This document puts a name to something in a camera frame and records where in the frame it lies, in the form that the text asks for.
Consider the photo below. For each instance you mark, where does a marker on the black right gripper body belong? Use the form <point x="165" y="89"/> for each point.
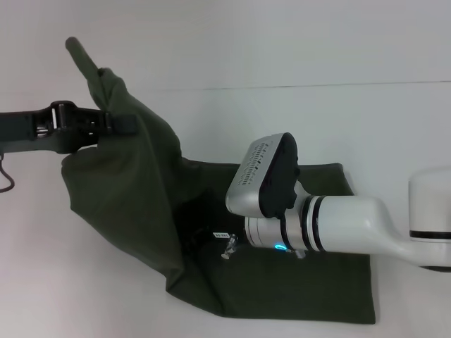
<point x="211" y="225"/>

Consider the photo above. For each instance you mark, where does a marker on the white number sticker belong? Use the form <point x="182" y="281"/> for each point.
<point x="222" y="235"/>

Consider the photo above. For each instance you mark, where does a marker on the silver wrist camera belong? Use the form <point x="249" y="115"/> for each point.
<point x="260" y="176"/>

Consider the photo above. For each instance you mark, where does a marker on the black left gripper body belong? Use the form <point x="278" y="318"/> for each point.
<point x="24" y="125"/>

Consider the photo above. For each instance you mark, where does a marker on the dark green FREE t-shirt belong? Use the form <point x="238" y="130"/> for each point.
<point x="134" y="193"/>

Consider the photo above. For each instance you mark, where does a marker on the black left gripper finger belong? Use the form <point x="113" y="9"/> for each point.
<point x="120" y="123"/>

